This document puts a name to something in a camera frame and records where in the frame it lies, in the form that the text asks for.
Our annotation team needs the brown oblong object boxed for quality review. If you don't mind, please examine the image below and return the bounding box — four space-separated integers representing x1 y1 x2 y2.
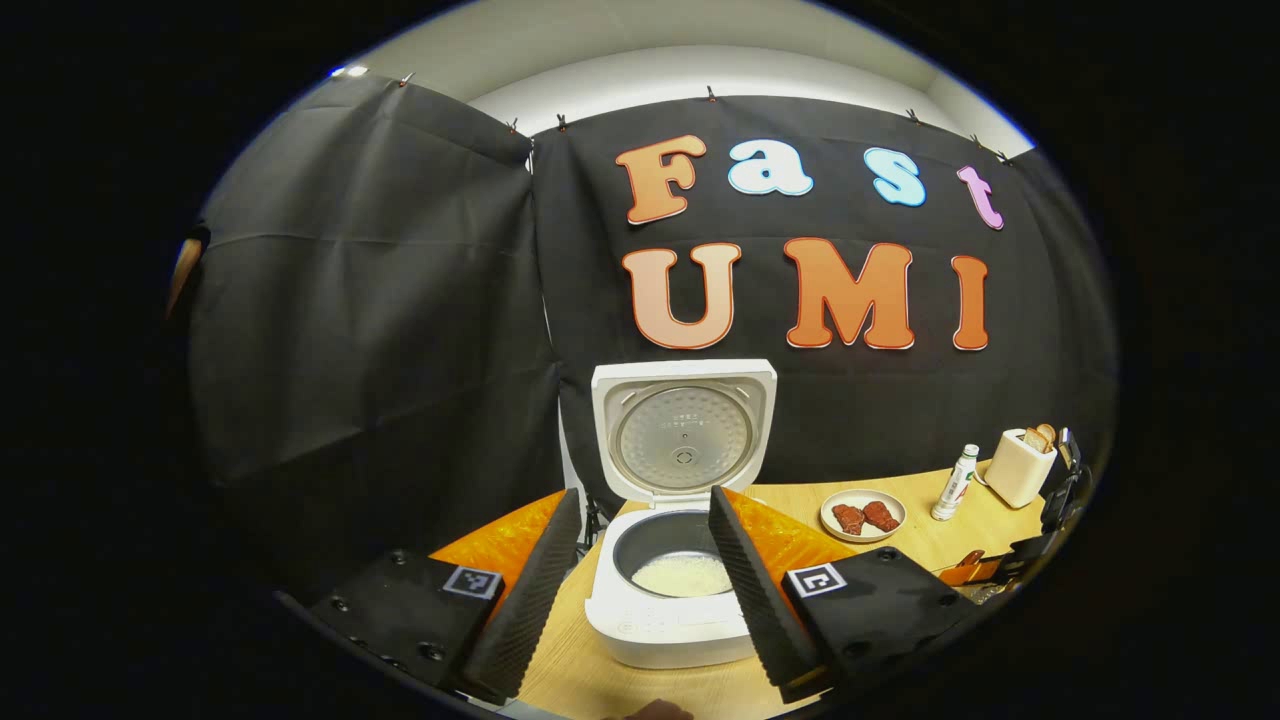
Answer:
165 225 212 321

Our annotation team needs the white rice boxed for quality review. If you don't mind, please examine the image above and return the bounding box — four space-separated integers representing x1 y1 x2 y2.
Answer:
631 551 737 600

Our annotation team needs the white toaster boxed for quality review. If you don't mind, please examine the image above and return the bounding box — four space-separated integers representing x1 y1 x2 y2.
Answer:
984 428 1059 510

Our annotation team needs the black backdrop cloth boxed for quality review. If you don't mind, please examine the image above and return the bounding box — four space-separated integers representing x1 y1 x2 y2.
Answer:
165 70 1119 601

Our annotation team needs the white round plate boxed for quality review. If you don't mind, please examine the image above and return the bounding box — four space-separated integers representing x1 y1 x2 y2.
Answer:
819 488 908 545

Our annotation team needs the white rice cooker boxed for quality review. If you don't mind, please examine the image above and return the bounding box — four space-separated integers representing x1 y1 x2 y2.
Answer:
584 359 779 670

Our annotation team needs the white drink bottle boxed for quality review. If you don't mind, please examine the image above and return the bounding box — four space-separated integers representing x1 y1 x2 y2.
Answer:
930 444 981 523

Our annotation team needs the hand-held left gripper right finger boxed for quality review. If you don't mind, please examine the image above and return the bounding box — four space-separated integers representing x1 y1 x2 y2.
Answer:
707 485 979 704

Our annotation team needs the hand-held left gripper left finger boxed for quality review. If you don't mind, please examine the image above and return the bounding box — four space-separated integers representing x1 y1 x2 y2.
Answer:
305 487 584 706

